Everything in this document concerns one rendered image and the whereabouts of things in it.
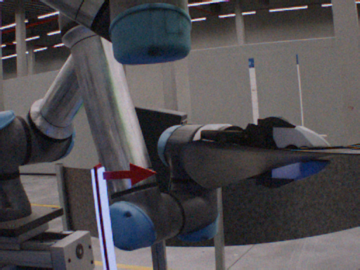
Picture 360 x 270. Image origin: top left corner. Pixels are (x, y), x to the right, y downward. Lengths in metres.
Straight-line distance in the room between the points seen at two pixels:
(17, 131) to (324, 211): 1.77
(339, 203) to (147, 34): 2.18
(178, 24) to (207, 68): 6.65
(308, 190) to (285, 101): 4.34
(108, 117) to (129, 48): 0.31
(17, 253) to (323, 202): 1.77
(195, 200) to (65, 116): 0.39
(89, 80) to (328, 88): 5.94
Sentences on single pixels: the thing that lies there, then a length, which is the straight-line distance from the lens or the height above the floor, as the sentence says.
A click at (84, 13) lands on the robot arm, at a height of 1.36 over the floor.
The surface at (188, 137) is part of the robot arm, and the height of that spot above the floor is 1.20.
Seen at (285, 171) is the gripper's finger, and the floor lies 1.15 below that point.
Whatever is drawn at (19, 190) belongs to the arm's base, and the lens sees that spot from 1.08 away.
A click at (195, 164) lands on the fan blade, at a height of 1.19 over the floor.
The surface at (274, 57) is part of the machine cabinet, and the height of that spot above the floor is 1.84.
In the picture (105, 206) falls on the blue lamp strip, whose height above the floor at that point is 1.15.
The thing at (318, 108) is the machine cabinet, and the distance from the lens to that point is 6.62.
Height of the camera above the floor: 1.25
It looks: 3 degrees down
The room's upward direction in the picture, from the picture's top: 4 degrees counter-clockwise
